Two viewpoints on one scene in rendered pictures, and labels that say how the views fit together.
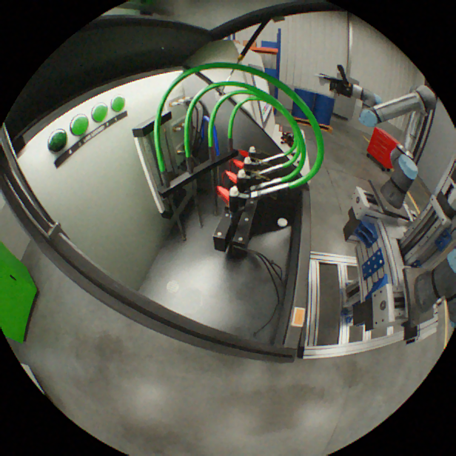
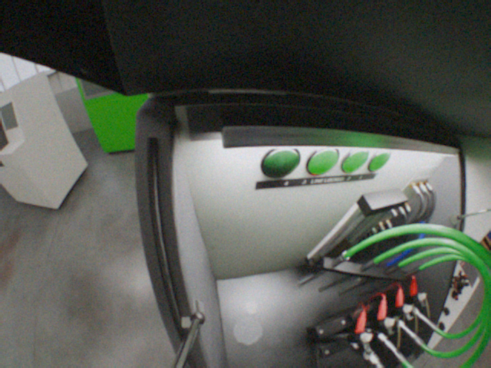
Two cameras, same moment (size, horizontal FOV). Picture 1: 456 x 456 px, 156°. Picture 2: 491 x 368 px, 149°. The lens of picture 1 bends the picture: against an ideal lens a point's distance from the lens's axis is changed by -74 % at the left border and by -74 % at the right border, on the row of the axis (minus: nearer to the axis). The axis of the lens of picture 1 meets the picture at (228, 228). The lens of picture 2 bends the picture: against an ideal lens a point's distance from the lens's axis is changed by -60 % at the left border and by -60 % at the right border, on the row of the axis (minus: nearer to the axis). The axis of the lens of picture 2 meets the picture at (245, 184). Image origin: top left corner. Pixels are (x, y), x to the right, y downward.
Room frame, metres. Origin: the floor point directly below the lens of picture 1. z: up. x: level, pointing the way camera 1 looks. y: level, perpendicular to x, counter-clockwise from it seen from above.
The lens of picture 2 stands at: (0.12, 0.19, 1.51)
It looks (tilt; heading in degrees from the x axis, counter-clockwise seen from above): 46 degrees down; 58
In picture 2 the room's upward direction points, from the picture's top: 6 degrees clockwise
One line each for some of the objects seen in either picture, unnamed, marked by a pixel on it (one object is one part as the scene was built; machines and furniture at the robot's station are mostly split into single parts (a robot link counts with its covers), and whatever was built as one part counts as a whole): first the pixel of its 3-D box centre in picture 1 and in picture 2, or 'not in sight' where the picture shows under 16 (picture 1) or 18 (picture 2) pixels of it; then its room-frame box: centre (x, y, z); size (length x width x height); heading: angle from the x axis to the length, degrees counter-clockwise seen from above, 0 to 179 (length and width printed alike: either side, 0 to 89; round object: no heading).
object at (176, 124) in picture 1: (182, 124); (400, 208); (0.65, 0.16, 1.21); 0.13 x 0.03 x 0.31; 162
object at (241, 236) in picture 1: (241, 215); (352, 323); (0.46, -0.05, 0.91); 0.34 x 0.10 x 0.15; 162
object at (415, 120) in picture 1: (412, 129); not in sight; (0.56, -0.88, 1.41); 0.15 x 0.12 x 0.55; 142
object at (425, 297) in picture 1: (431, 288); not in sight; (-0.03, -0.69, 1.09); 0.15 x 0.15 x 0.10
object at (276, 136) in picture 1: (288, 145); (452, 290); (0.96, -0.37, 0.97); 0.70 x 0.22 x 0.03; 162
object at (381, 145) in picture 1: (383, 149); not in sight; (2.99, -3.70, 0.43); 0.70 x 0.46 x 0.86; 13
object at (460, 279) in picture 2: (289, 137); (461, 284); (1.00, -0.38, 1.01); 0.23 x 0.11 x 0.06; 162
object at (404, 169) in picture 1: (405, 171); not in sight; (0.46, -0.80, 1.20); 0.13 x 0.12 x 0.14; 142
